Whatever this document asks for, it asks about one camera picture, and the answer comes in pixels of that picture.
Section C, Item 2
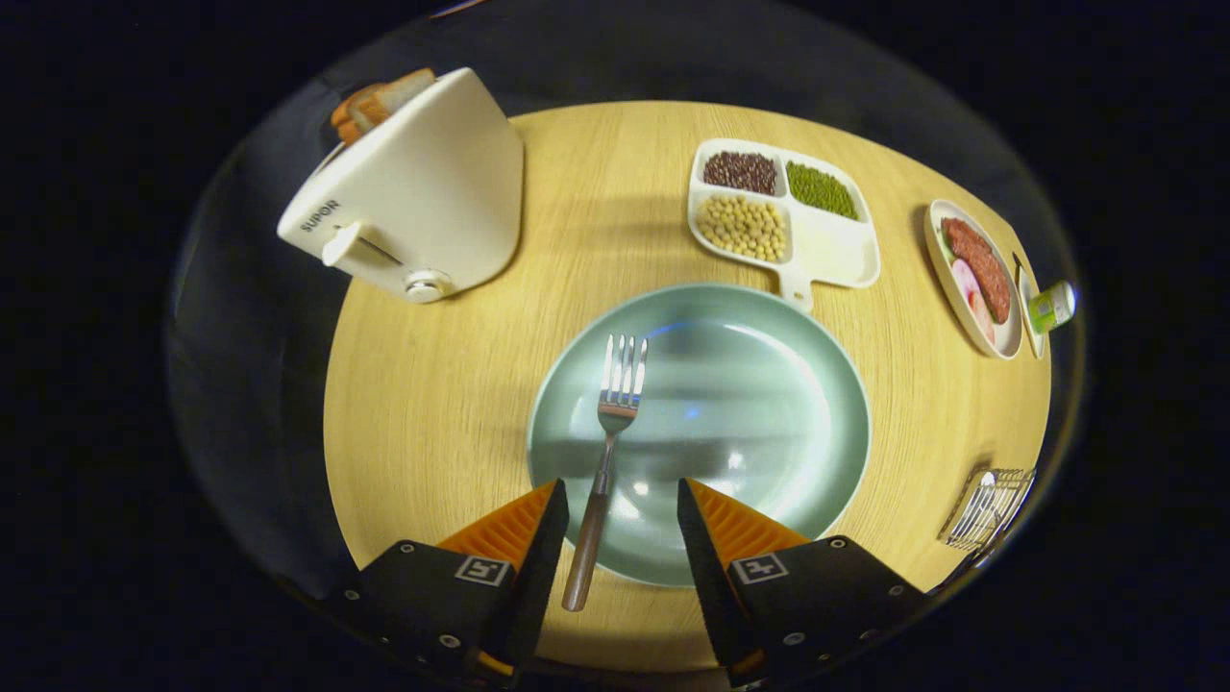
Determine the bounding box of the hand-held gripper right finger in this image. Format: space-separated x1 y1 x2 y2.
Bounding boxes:
676 478 930 689

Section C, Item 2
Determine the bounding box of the brown meat patty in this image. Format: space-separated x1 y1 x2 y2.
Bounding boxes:
941 217 1012 325

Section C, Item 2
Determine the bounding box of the white toaster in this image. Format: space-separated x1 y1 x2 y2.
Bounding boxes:
277 67 526 305

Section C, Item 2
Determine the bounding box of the toast bread slice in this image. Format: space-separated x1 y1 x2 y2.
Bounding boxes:
351 67 437 131
331 82 385 147

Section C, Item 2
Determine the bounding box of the white plate with meat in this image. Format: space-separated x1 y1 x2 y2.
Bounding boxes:
923 199 1024 361

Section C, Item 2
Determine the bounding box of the metal wire rack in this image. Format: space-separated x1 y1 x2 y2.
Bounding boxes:
939 467 1038 552

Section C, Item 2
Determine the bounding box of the small white coaster dish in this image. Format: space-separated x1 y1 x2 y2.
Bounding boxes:
1012 252 1046 360

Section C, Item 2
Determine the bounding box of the pile of red beans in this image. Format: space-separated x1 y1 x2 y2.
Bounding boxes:
702 151 778 197

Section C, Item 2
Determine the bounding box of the pale green round plate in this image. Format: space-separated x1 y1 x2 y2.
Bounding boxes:
527 283 873 588

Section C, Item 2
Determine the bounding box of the pile of green beans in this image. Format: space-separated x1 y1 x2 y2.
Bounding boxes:
785 160 860 221

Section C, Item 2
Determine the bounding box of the pile of yellow soybeans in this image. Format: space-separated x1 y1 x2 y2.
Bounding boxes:
696 193 788 263

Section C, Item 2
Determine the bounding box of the metal fork with wooden handle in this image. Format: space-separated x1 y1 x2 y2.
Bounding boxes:
562 334 650 613

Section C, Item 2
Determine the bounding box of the white divided tray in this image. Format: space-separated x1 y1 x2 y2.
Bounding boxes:
687 137 882 314

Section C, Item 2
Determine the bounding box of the green and silver bottle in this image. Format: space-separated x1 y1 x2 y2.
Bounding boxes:
1028 281 1077 334

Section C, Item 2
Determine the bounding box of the pile of white rice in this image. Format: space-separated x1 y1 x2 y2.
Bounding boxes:
796 216 871 280

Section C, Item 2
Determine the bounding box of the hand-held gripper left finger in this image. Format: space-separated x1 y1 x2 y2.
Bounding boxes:
325 479 571 688

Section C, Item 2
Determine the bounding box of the metal spoon with wooden handle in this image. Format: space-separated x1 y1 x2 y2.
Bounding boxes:
966 470 998 539

